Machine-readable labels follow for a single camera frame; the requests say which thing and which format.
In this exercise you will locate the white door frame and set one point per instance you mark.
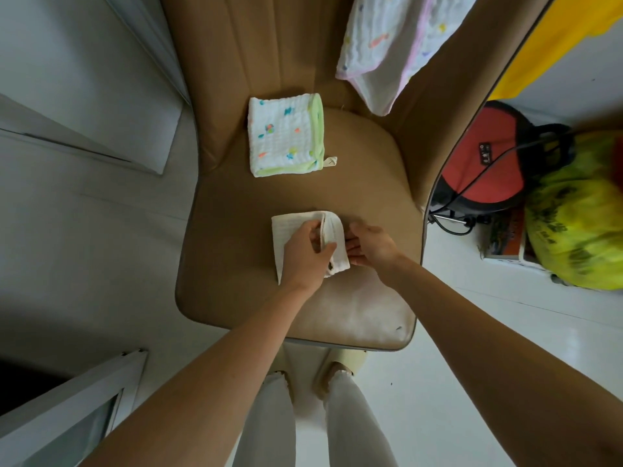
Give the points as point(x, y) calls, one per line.
point(156, 33)

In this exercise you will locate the white plastic crate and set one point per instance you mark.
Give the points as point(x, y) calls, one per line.
point(506, 238)

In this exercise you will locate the yellow-green plastic bag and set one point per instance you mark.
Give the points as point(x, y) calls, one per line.
point(574, 228)

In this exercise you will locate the person's right hand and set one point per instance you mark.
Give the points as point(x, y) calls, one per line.
point(377, 248)

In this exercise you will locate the white framed glass door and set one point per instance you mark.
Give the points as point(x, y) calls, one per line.
point(63, 408)

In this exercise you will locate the yellow cloth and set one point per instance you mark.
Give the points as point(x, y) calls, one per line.
point(550, 43)

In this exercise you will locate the person's left foot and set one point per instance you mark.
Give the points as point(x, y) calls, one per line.
point(281, 359)

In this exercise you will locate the person's right forearm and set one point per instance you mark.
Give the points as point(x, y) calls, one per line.
point(511, 359)

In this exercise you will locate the person's left hand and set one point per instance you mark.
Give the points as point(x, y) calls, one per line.
point(304, 262)

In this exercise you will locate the red and black round appliance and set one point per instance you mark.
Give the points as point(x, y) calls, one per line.
point(486, 175)

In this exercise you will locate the brown leather chair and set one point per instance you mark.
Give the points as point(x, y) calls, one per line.
point(243, 213)

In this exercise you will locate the white cabinet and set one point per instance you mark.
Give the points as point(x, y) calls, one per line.
point(73, 68)

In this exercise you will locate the person's left forearm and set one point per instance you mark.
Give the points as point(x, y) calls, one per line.
point(194, 398)

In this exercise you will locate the pink-edged white cloth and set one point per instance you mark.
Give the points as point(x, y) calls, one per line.
point(384, 43)

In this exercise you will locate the green-edged white cloth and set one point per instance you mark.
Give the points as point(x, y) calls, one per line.
point(282, 136)

